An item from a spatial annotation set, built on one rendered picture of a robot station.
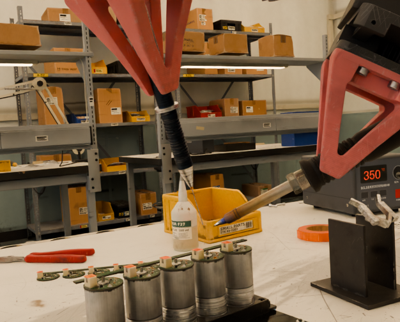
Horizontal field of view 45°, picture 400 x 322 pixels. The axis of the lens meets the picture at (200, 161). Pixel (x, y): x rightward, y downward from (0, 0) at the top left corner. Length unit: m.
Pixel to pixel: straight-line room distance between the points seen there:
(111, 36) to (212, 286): 0.19
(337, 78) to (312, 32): 6.20
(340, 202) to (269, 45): 2.67
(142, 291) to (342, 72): 0.19
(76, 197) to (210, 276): 4.10
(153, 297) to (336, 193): 0.55
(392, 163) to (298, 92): 5.42
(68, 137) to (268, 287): 2.24
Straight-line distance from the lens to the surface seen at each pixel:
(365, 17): 0.30
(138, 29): 0.29
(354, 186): 0.80
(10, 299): 0.53
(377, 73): 0.32
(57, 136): 2.64
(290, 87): 6.17
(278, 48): 3.42
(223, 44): 3.17
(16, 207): 4.78
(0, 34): 2.70
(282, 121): 3.31
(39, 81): 3.05
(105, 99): 4.54
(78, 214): 4.46
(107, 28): 0.30
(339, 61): 0.32
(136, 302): 0.33
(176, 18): 0.31
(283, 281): 0.50
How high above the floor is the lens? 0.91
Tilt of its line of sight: 4 degrees down
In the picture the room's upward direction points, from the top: 3 degrees counter-clockwise
